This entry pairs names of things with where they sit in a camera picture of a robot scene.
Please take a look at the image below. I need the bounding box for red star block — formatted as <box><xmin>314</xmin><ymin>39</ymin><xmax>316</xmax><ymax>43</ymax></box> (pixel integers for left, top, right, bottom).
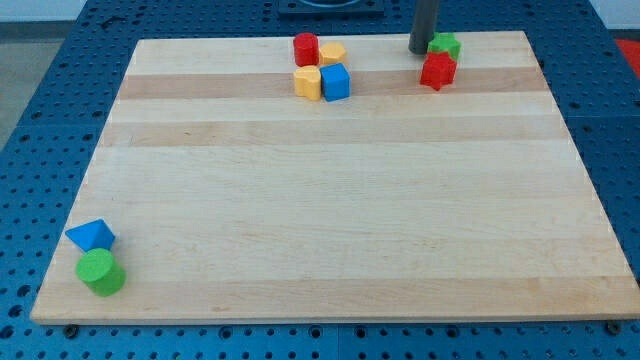
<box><xmin>420</xmin><ymin>52</ymin><xmax>457</xmax><ymax>91</ymax></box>

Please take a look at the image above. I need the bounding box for green star block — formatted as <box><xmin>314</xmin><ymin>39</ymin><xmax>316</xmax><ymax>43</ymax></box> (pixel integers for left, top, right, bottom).
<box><xmin>427</xmin><ymin>32</ymin><xmax>461</xmax><ymax>61</ymax></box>

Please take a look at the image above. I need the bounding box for light wooden board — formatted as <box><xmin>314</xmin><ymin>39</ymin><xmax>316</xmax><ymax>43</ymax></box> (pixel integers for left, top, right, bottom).
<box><xmin>31</xmin><ymin>31</ymin><xmax>639</xmax><ymax>325</ymax></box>

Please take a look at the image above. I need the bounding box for yellow heart block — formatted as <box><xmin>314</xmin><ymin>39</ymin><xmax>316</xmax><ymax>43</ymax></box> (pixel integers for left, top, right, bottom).
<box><xmin>293</xmin><ymin>65</ymin><xmax>322</xmax><ymax>101</ymax></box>

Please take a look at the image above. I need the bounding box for blue cube block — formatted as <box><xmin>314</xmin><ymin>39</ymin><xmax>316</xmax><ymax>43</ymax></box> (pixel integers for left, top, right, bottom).
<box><xmin>320</xmin><ymin>63</ymin><xmax>351</xmax><ymax>101</ymax></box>

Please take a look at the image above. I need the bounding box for yellow hexagon block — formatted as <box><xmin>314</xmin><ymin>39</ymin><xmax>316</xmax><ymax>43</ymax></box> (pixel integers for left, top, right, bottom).
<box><xmin>319</xmin><ymin>42</ymin><xmax>347</xmax><ymax>66</ymax></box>

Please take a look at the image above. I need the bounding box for red cylinder block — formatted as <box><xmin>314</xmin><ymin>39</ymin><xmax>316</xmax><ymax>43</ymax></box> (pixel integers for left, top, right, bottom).
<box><xmin>293</xmin><ymin>32</ymin><xmax>319</xmax><ymax>67</ymax></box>

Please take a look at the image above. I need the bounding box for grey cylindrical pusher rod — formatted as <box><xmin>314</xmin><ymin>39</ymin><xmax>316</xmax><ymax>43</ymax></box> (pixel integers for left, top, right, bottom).
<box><xmin>408</xmin><ymin>0</ymin><xmax>440</xmax><ymax>55</ymax></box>

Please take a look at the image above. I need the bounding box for blue triangle block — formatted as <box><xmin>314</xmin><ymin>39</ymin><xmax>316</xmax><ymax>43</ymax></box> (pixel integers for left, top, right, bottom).
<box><xmin>65</xmin><ymin>219</ymin><xmax>115</xmax><ymax>252</ymax></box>

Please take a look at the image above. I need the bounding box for green cylinder block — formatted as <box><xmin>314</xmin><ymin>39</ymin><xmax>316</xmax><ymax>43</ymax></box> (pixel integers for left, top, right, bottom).
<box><xmin>75</xmin><ymin>248</ymin><xmax>126</xmax><ymax>297</ymax></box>

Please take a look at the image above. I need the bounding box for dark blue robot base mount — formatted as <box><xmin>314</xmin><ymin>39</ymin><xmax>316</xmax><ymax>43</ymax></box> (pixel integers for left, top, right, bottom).
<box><xmin>276</xmin><ymin>0</ymin><xmax>385</xmax><ymax>17</ymax></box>

